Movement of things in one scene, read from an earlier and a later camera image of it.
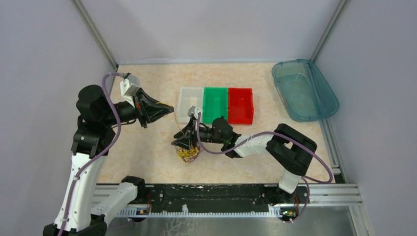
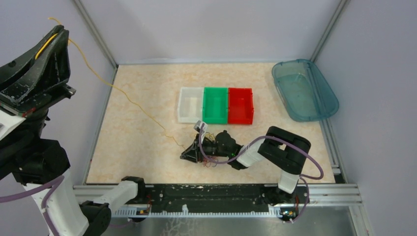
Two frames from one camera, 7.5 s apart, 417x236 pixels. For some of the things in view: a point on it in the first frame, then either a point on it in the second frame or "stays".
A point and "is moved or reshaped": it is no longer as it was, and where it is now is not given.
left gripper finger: x=145 y=98 → x=53 y=71
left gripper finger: x=158 y=110 → x=12 y=71
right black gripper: x=186 y=141 → x=192 y=155
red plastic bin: x=240 y=107 stays
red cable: x=185 y=159 is moved or reshaped
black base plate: x=178 y=196 stays
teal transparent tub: x=305 y=94 stays
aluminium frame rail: x=336 y=195 stays
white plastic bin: x=189 y=97 stays
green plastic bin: x=215 y=103 stays
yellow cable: x=184 y=153 is moved or reshaped
